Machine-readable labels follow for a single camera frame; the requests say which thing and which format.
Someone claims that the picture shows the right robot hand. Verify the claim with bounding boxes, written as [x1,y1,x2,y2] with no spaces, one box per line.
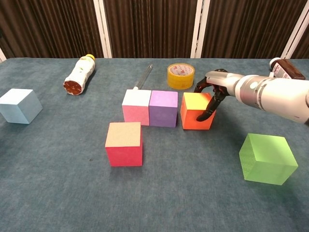
[193,69,242,121]

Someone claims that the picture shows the orange foam cube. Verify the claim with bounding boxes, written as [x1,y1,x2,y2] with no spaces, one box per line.
[180,92,217,131]

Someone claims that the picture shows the purple foam cube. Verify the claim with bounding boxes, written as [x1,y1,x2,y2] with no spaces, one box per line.
[149,90,179,128]

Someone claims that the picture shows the pink foam cube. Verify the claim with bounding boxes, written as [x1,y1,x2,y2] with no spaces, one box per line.
[122,89,152,126]

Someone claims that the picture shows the green foam cube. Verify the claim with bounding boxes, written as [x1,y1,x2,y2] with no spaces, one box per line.
[239,132,299,186]

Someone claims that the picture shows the light blue foam cube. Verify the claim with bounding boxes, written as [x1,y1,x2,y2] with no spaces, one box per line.
[0,88,43,125]

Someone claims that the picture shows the yellow tape roll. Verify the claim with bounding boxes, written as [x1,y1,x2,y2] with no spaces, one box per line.
[167,63,195,90]

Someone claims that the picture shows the brown bottle white cap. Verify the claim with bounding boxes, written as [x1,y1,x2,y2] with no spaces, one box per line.
[269,57,306,80]

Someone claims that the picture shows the glass test tube white stopper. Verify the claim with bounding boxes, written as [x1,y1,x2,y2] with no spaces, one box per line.
[132,63,155,91]

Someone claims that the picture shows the red foam cube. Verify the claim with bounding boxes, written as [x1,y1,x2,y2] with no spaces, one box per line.
[105,121,143,167]

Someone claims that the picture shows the white drink bottle yellow cap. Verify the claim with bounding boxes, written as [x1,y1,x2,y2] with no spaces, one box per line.
[63,54,97,97]

